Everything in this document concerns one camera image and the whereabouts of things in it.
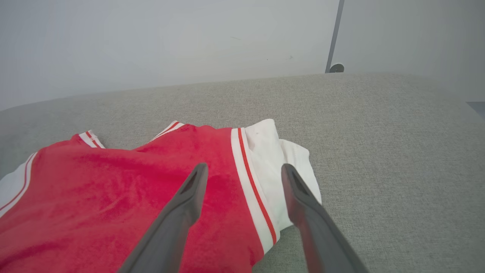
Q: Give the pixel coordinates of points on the red and white shirt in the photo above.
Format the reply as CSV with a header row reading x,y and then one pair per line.
x,y
113,189

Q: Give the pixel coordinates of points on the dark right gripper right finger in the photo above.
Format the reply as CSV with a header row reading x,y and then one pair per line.
x,y
318,235

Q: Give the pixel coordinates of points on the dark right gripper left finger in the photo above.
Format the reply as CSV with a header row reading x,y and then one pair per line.
x,y
170,231

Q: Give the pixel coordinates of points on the grey door panel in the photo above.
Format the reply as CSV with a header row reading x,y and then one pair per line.
x,y
416,34

